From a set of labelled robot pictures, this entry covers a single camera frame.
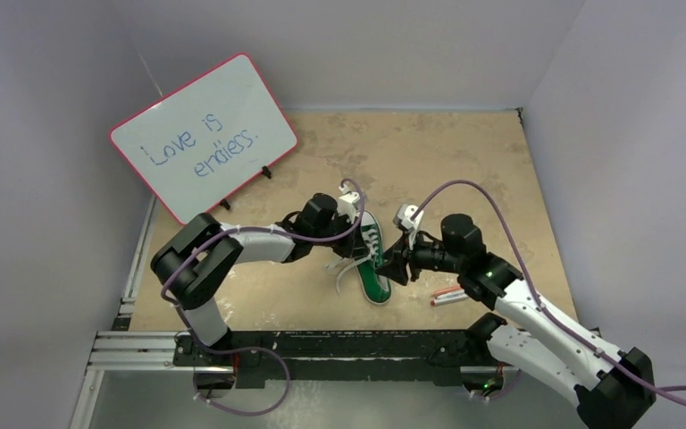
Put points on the white shoelace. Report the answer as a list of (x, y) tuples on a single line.
[(342, 266)]

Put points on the silver aluminium frame rail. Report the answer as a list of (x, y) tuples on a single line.
[(132, 382)]

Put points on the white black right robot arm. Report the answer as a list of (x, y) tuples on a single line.
[(606, 385)]

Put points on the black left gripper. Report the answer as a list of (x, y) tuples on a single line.
[(351, 242)]

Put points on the orange marker pen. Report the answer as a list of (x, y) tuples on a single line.
[(447, 291)]

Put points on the black whiteboard easel stand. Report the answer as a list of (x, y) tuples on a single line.
[(264, 174)]

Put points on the pink framed whiteboard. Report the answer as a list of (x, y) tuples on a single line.
[(196, 146)]

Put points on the green canvas sneaker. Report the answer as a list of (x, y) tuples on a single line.
[(376, 289)]

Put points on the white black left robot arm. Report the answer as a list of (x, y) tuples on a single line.
[(194, 263)]

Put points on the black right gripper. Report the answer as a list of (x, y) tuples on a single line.
[(403, 260)]

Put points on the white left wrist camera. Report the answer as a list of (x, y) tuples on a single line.
[(350, 202)]

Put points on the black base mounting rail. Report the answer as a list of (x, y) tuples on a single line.
[(445, 358)]

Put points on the red white marker pen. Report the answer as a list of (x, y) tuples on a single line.
[(445, 299)]

